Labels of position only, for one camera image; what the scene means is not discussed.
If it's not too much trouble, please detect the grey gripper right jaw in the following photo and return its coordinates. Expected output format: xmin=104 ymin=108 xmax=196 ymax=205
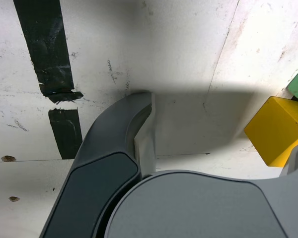
xmin=104 ymin=140 xmax=298 ymax=238

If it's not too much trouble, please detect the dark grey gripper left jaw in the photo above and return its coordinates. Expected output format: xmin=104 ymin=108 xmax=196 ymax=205
xmin=41 ymin=92 xmax=156 ymax=238

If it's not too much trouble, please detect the yellow cube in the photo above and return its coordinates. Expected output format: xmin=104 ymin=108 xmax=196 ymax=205
xmin=244 ymin=96 xmax=298 ymax=168

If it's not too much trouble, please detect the black tape strip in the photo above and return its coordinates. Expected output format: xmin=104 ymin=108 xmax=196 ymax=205
xmin=13 ymin=0 xmax=84 ymax=160

